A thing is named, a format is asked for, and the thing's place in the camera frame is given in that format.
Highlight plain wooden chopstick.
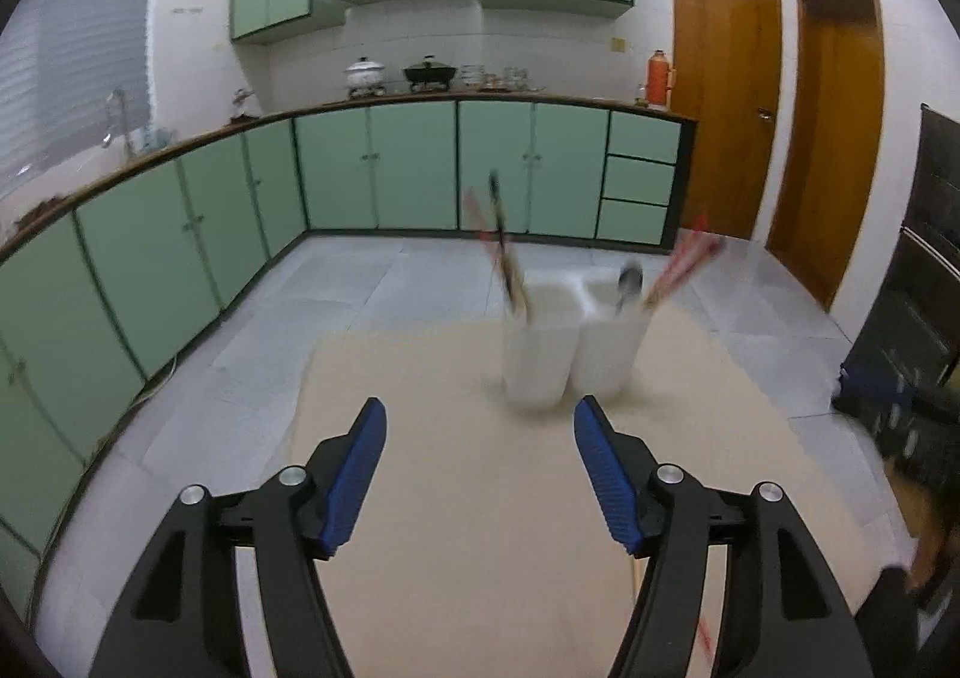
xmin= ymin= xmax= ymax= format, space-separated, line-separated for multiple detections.
xmin=630 ymin=558 xmax=644 ymax=600

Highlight silver metal spoon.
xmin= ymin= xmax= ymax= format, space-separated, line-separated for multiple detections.
xmin=615 ymin=262 xmax=644 ymax=314

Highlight bamboo chopstick red band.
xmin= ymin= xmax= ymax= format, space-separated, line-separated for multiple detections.
xmin=639 ymin=215 xmax=715 ymax=316

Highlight red patterned bamboo chopstick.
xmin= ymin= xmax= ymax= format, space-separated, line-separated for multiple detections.
xmin=462 ymin=189 xmax=506 ymax=293

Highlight green lower kitchen cabinets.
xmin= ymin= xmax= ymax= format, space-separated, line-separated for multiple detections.
xmin=2 ymin=93 xmax=697 ymax=613

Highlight white twin utensil holder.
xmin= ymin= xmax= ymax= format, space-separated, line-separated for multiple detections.
xmin=503 ymin=272 xmax=652 ymax=410

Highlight brown wooden door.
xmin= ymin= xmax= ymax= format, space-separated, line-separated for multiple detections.
xmin=670 ymin=0 xmax=782 ymax=239
xmin=766 ymin=0 xmax=885 ymax=309

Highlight white cooking pot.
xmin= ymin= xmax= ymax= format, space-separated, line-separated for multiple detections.
xmin=345 ymin=57 xmax=386 ymax=100

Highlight glass jars on counter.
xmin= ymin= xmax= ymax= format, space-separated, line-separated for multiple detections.
xmin=459 ymin=64 xmax=537 ymax=93

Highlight orange thermos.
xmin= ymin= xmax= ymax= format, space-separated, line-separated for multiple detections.
xmin=646 ymin=49 xmax=674 ymax=109

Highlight black wok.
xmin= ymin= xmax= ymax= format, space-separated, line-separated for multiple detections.
xmin=404 ymin=54 xmax=457 ymax=93

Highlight chrome sink faucet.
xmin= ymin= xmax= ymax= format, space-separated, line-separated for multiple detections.
xmin=101 ymin=88 xmax=135 ymax=163

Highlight window blinds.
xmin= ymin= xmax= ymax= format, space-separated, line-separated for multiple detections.
xmin=2 ymin=0 xmax=155 ymax=194

